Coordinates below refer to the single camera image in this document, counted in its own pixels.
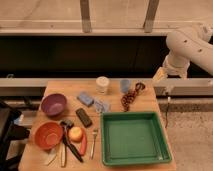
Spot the right vertical metal post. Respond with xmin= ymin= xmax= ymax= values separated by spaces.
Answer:
xmin=143 ymin=0 xmax=159 ymax=33

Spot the purple bowl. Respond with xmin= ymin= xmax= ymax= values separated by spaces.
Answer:
xmin=41 ymin=93 xmax=67 ymax=117

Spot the wooden handled knife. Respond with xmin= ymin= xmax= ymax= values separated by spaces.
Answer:
xmin=60 ymin=142 xmax=66 ymax=167

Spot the red yellow apple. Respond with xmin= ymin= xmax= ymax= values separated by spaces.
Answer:
xmin=68 ymin=127 xmax=83 ymax=142

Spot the left vertical metal post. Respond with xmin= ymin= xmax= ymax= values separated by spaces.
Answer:
xmin=80 ymin=0 xmax=92 ymax=33

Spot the black equipment at left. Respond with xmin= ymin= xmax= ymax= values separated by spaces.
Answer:
xmin=0 ymin=100 xmax=30 ymax=171

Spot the green plastic tray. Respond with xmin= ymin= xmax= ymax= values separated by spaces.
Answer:
xmin=100 ymin=112 xmax=172 ymax=167

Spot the silver fork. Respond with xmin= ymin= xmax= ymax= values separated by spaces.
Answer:
xmin=90 ymin=128 xmax=99 ymax=159

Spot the grey metal rail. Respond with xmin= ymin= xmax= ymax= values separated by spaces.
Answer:
xmin=0 ymin=78 xmax=213 ymax=97

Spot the black rectangular block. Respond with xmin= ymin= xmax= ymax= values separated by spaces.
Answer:
xmin=76 ymin=108 xmax=92 ymax=128

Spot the blue metal cup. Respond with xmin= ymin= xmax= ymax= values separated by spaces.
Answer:
xmin=120 ymin=79 xmax=131 ymax=93

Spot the blue sponge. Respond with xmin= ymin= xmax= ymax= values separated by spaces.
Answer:
xmin=77 ymin=92 xmax=94 ymax=107

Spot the orange bowl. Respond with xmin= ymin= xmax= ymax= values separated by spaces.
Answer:
xmin=34 ymin=122 xmax=63 ymax=150

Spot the orange carrot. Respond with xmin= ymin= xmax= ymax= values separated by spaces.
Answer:
xmin=79 ymin=130 xmax=87 ymax=156

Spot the white lidded cup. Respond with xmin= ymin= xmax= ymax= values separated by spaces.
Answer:
xmin=96 ymin=76 xmax=110 ymax=94

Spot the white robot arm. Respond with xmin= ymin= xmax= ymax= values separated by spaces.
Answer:
xmin=153 ymin=24 xmax=213 ymax=82

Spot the vertical metal post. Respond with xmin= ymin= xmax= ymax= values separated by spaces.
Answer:
xmin=80 ymin=0 xmax=92 ymax=33
xmin=143 ymin=0 xmax=159 ymax=33

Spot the brown bead chain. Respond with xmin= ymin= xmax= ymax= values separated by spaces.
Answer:
xmin=120 ymin=82 xmax=147 ymax=112

